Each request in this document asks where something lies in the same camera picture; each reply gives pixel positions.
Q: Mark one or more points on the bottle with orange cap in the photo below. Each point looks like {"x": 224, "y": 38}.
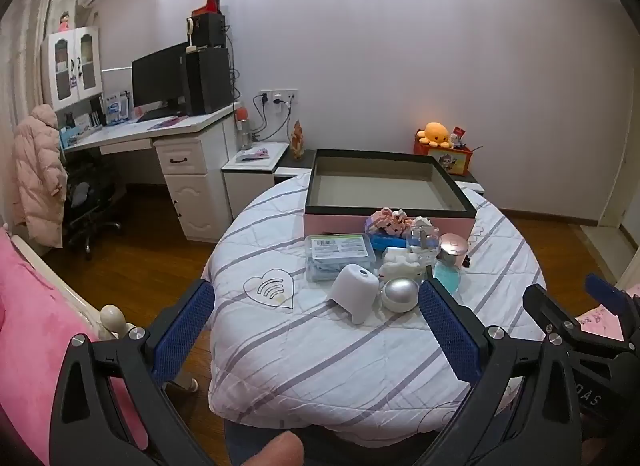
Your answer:
{"x": 243, "y": 128}

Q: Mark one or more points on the orange octopus plush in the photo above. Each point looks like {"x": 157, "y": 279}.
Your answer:
{"x": 434, "y": 133}

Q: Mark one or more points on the white wall power outlet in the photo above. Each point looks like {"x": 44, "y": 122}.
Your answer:
{"x": 280, "y": 95}

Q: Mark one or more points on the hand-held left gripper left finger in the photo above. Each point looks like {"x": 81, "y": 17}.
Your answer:
{"x": 184, "y": 333}

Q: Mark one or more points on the pink printed papers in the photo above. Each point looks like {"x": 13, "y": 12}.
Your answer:
{"x": 252, "y": 154}

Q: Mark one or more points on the perfume bottle with pink cap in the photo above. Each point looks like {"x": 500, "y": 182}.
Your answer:
{"x": 452, "y": 248}

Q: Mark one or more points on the small black speaker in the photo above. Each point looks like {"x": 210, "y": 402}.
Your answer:
{"x": 210, "y": 30}

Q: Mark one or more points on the white rounded plastic device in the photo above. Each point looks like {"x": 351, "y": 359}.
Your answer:
{"x": 352, "y": 291}

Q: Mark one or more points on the pink down jacket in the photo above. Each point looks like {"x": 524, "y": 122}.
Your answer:
{"x": 37, "y": 180}

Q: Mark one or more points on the red printed toy crate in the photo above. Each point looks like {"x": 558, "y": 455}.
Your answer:
{"x": 457, "y": 163}

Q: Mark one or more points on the black office chair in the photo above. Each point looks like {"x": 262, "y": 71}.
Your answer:
{"x": 92, "y": 196}

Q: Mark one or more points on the small pink doll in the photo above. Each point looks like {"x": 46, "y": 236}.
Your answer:
{"x": 64, "y": 21}

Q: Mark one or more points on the silver metal ball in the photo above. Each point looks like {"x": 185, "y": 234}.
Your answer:
{"x": 400, "y": 293}

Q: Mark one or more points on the white glass-door cabinet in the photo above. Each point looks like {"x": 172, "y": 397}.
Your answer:
{"x": 70, "y": 65}

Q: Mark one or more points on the black computer monitor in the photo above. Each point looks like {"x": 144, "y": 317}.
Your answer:
{"x": 157, "y": 78}

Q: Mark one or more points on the blue highlighter pen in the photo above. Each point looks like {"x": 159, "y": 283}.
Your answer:
{"x": 387, "y": 243}

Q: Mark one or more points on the large black speaker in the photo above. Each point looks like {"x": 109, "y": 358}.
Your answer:
{"x": 207, "y": 80}

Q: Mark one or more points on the dark top low cabinet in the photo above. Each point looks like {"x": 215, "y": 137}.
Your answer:
{"x": 295, "y": 166}

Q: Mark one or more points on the small red white toy figure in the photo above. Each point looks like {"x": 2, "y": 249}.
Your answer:
{"x": 457, "y": 136}

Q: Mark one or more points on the person's dark trousers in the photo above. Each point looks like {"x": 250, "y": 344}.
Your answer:
{"x": 360, "y": 451}

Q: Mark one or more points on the blue white packets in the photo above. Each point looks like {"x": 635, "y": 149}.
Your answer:
{"x": 116, "y": 108}

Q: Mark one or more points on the white desk with drawers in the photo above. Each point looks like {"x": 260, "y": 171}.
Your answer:
{"x": 195, "y": 185}

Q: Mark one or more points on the white webcam on stand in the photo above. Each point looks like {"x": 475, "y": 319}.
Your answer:
{"x": 190, "y": 30}

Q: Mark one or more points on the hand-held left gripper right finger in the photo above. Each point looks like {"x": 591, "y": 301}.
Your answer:
{"x": 450, "y": 336}

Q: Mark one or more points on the pink blanket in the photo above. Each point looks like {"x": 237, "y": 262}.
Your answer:
{"x": 35, "y": 316}

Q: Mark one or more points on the person's left hand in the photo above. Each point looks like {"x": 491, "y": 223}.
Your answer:
{"x": 270, "y": 451}

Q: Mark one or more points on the pink purple building block figure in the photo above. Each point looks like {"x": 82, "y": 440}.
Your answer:
{"x": 387, "y": 221}

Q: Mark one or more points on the pink storage box black rim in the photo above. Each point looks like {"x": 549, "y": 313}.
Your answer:
{"x": 320, "y": 227}

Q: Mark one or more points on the white figurine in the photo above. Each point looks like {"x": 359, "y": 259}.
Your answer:
{"x": 400, "y": 260}

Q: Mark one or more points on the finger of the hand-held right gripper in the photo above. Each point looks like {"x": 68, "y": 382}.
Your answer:
{"x": 545, "y": 307}
{"x": 607, "y": 293}

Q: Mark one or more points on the clear plastic box white label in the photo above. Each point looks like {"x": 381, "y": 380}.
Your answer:
{"x": 340, "y": 258}

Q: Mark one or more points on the cream bed frame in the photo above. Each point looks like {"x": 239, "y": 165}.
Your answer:
{"x": 112, "y": 318}

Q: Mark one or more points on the small white cabinet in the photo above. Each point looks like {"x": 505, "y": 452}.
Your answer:
{"x": 250, "y": 185}

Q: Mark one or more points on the pink book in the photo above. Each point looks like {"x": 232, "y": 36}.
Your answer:
{"x": 167, "y": 122}

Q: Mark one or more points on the white door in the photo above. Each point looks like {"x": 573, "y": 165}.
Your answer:
{"x": 622, "y": 180}

